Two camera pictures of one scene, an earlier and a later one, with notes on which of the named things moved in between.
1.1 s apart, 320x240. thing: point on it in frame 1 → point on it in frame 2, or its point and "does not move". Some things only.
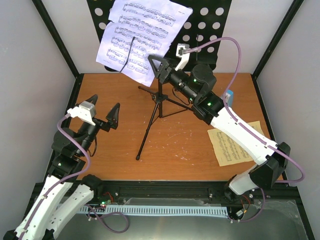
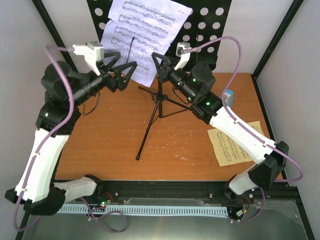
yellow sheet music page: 227,151 does not move
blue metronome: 229,98 does not move
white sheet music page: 155,24 does not move
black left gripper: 113,121 → 118,81
